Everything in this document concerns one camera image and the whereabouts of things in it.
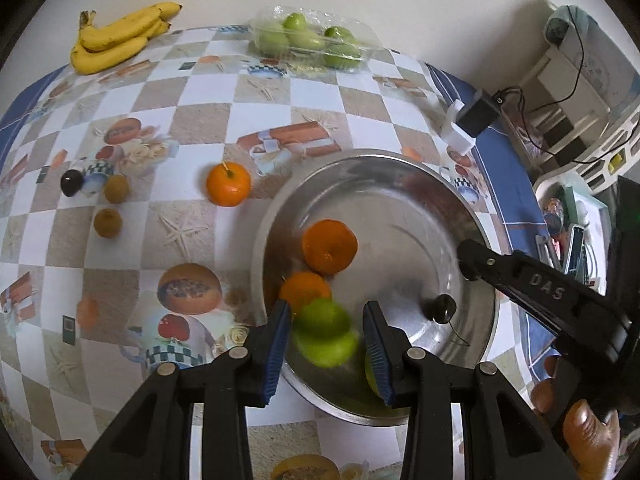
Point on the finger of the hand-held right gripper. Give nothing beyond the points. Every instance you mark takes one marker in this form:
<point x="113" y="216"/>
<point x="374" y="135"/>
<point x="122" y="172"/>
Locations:
<point x="482" y="262"/>

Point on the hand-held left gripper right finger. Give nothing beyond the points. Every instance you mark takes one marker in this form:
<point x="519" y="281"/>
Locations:
<point x="377" y="355"/>

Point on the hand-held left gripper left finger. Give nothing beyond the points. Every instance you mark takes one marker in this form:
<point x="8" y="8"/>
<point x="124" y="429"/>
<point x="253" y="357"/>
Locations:
<point x="277" y="352"/>

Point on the dark plum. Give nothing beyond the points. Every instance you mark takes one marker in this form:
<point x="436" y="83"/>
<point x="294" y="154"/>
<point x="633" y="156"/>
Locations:
<point x="443" y="309"/>

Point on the large steel bowl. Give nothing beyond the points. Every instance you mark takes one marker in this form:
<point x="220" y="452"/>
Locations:
<point x="400" y="220"/>

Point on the orange with stem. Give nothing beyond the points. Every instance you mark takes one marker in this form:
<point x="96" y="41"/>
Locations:
<point x="228" y="186"/>

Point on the brown round longan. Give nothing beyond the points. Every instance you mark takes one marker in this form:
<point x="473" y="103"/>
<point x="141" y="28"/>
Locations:
<point x="107" y="222"/>

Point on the pale round longan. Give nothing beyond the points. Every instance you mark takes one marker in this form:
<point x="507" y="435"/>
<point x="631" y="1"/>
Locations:
<point x="117" y="189"/>

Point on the small black plum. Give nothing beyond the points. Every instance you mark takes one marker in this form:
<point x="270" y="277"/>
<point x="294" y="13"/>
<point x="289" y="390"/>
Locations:
<point x="71" y="183"/>

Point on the person's right hand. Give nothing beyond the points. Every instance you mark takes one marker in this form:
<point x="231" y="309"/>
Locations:
<point x="590" y="440"/>

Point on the black smartphone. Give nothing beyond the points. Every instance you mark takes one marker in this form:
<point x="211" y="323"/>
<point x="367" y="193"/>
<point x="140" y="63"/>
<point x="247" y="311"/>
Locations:
<point x="576" y="255"/>

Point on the colourful round tin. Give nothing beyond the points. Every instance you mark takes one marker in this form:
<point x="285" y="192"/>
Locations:
<point x="552" y="211"/>

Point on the pale green box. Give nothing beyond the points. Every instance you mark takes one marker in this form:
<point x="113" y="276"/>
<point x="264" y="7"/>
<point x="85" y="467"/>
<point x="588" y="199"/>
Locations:
<point x="582" y="195"/>

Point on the white charging dock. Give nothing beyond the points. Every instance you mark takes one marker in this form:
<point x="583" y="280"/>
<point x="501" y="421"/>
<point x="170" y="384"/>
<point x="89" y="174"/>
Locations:
<point x="455" y="135"/>

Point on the black power adapter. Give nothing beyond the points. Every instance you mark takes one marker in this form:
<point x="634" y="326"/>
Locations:
<point x="477" y="112"/>

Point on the white cluttered shelf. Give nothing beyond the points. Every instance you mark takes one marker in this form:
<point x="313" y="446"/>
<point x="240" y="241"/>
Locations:
<point x="565" y="60"/>

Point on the clear plastic clamshell box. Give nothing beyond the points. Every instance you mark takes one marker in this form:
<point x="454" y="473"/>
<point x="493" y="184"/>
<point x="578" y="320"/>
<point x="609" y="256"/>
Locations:
<point x="370" y="42"/>

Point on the pile of green jujubes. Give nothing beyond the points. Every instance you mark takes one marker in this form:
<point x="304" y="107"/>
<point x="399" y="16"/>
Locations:
<point x="295" y="21"/>

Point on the yellow banana bunch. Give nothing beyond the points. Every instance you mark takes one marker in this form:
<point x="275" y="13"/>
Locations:
<point x="115" y="35"/>

